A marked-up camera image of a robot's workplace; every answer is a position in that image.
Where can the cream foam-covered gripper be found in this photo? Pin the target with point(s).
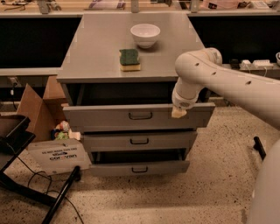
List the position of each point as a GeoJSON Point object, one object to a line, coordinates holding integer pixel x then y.
{"type": "Point", "coordinates": [182, 103]}

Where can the grey top drawer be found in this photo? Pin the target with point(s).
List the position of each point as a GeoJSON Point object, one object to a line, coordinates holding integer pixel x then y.
{"type": "Point", "coordinates": [136, 117]}

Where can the grey drawer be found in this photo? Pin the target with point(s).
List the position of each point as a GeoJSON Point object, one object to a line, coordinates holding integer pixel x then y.
{"type": "Point", "coordinates": [132, 169]}
{"type": "Point", "coordinates": [139, 141]}
{"type": "Point", "coordinates": [136, 117]}

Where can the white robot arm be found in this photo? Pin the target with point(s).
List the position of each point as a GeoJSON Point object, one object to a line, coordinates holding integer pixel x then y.
{"type": "Point", "coordinates": [257, 94]}

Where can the grey bottom drawer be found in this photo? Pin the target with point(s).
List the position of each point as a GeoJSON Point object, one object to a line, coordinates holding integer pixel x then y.
{"type": "Point", "coordinates": [132, 169]}

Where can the grey middle drawer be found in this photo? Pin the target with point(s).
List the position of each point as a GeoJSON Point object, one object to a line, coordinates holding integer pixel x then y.
{"type": "Point", "coordinates": [139, 141]}

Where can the grey drawer cabinet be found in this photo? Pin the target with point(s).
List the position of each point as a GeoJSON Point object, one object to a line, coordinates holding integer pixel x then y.
{"type": "Point", "coordinates": [91, 76]}

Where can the green yellow sponge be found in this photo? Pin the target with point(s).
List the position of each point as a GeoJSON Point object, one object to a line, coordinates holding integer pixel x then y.
{"type": "Point", "coordinates": [129, 60]}

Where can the black adapter on ledge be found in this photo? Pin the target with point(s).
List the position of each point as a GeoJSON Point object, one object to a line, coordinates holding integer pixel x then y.
{"type": "Point", "coordinates": [234, 63]}

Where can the white ceramic bowl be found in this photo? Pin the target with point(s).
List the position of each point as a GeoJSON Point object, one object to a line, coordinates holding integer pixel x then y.
{"type": "Point", "coordinates": [145, 35]}

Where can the white power strip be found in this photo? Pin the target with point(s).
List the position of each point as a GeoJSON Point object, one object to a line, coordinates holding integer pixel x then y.
{"type": "Point", "coordinates": [256, 64]}

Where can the black stand leg right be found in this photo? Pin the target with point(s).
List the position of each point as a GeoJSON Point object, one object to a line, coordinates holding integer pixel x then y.
{"type": "Point", "coordinates": [259, 147]}

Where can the colourful items in box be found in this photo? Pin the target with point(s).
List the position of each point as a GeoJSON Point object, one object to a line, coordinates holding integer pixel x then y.
{"type": "Point", "coordinates": [63, 131]}

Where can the brown cardboard box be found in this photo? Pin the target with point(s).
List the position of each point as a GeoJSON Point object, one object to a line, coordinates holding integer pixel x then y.
{"type": "Point", "coordinates": [45, 112]}

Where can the black stand left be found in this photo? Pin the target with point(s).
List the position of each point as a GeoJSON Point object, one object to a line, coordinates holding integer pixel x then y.
{"type": "Point", "coordinates": [14, 138]}

